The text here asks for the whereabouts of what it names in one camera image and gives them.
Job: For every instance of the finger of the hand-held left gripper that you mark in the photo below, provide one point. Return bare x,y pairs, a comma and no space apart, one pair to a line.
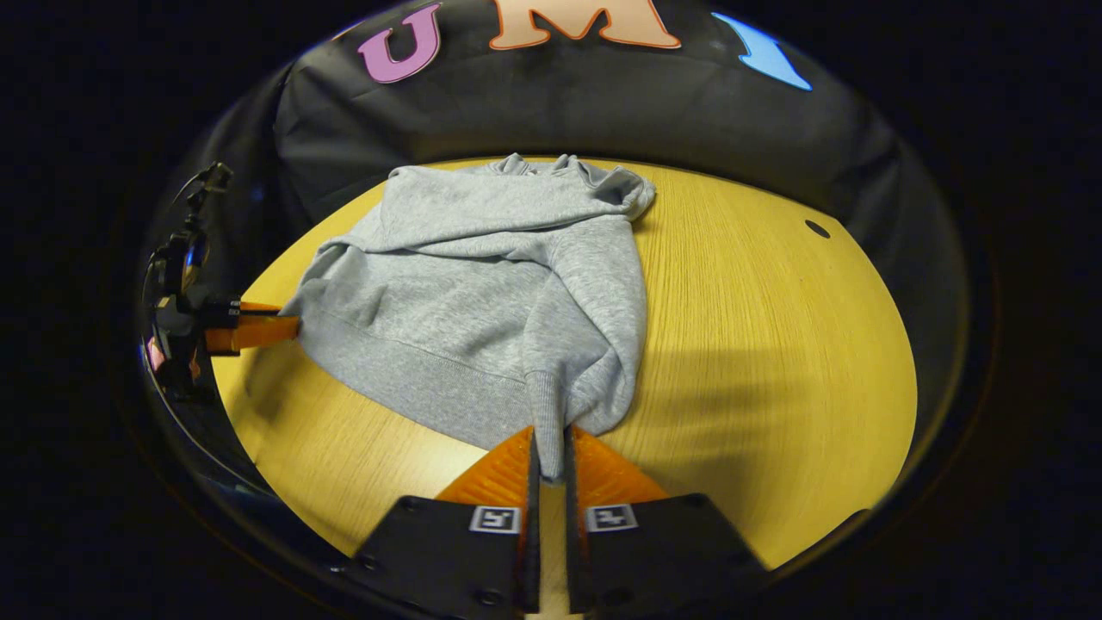
258,331

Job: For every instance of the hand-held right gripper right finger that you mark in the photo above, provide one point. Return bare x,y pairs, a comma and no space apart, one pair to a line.
575,534

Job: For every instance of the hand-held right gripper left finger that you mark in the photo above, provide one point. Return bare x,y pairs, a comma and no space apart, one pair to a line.
525,525

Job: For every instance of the grey zip-neck sweatshirt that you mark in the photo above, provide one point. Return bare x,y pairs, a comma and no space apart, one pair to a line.
482,301

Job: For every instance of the black backdrop cloth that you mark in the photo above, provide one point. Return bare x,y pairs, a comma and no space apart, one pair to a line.
560,103

